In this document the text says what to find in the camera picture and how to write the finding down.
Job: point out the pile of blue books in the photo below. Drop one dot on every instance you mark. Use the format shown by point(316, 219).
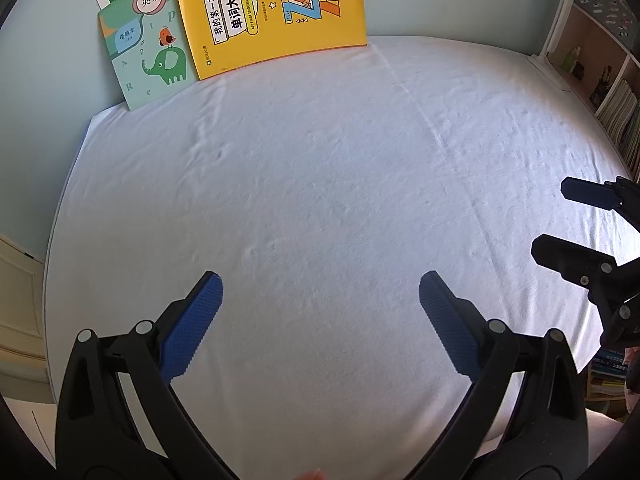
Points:
point(607, 365)

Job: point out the yellow picture book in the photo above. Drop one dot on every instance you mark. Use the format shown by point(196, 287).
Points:
point(350, 20)

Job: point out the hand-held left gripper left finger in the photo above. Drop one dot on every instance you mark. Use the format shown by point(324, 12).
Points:
point(197, 325)

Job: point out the small green figurine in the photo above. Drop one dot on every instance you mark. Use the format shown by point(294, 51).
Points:
point(572, 62)

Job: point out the small dark figurine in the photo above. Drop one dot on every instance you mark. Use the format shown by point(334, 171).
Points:
point(602, 85)

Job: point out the white bookshelf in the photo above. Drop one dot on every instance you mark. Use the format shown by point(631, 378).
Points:
point(600, 50)

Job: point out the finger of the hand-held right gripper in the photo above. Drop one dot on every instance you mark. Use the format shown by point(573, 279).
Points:
point(585, 192)
point(565, 255)

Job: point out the row of shelved books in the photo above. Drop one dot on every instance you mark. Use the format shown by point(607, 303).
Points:
point(622, 120)

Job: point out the person's pink clothing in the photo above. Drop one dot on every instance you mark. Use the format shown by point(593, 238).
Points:
point(602, 445)

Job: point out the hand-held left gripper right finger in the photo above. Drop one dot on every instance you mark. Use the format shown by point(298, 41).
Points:
point(450, 330)

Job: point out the green elephant book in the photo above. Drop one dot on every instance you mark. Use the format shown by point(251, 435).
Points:
point(150, 75)

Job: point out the cream panel door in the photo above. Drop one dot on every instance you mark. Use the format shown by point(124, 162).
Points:
point(20, 310)

